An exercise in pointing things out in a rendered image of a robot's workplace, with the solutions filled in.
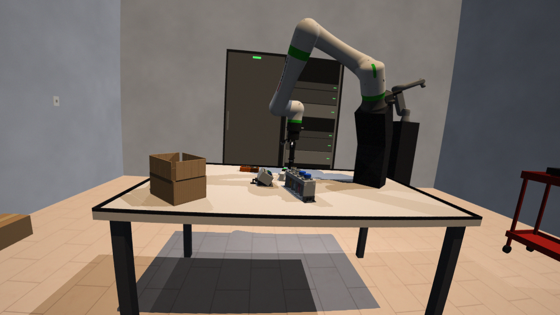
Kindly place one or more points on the orange digital multimeter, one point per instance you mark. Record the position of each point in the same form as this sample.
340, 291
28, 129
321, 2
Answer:
249, 169

